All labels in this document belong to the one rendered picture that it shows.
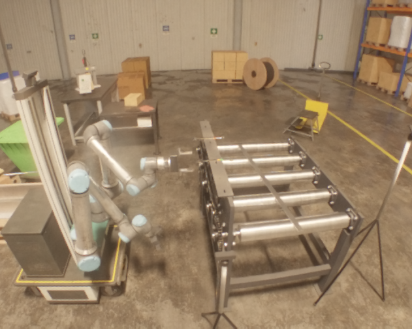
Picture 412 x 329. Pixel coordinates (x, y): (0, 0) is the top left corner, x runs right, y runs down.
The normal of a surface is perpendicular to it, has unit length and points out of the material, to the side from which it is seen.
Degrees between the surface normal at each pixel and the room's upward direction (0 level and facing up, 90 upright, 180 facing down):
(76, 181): 82
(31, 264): 90
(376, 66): 90
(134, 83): 90
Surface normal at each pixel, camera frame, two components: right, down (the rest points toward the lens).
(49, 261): 0.12, 0.50
